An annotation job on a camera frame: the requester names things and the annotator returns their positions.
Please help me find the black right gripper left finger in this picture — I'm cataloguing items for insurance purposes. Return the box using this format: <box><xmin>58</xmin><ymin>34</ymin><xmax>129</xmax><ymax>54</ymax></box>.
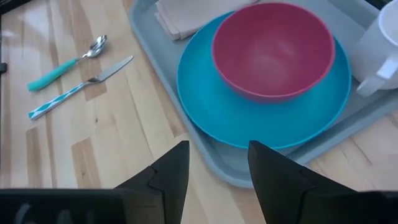
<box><xmin>114</xmin><ymin>140</ymin><xmax>190</xmax><ymax>224</ymax></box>

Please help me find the white plastic mug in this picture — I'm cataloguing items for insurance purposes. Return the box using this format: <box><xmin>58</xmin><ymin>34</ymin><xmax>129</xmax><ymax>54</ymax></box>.
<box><xmin>349</xmin><ymin>0</ymin><xmax>398</xmax><ymax>97</ymax></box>

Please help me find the knife teal white patterned handle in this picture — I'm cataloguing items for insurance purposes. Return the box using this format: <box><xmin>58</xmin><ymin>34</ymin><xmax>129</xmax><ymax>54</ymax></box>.
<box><xmin>27</xmin><ymin>55</ymin><xmax>134</xmax><ymax>121</ymax></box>

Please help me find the blue plate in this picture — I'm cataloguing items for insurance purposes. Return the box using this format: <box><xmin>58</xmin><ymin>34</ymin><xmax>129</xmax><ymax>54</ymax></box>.
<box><xmin>176</xmin><ymin>11</ymin><xmax>353</xmax><ymax>150</ymax></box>

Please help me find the pink bowl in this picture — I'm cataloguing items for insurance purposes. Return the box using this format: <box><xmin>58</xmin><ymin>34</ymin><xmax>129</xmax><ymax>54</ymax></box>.
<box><xmin>211</xmin><ymin>2</ymin><xmax>336</xmax><ymax>102</ymax></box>

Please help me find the grey plastic tray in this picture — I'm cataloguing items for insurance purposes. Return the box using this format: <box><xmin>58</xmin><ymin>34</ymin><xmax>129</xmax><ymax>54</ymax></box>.
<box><xmin>127</xmin><ymin>0</ymin><xmax>398</xmax><ymax>189</ymax></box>

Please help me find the beige paper napkin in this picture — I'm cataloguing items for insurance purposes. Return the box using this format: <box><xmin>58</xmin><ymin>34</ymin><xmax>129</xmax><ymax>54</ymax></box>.
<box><xmin>154</xmin><ymin>0</ymin><xmax>261</xmax><ymax>41</ymax></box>

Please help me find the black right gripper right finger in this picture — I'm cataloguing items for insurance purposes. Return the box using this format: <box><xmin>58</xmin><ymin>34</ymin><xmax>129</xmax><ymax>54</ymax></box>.
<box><xmin>248</xmin><ymin>139</ymin><xmax>357</xmax><ymax>224</ymax></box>

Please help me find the spoon plain teal handle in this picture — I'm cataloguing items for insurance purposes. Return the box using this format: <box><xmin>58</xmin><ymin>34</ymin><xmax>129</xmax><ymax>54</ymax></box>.
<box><xmin>27</xmin><ymin>34</ymin><xmax>108</xmax><ymax>92</ymax></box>

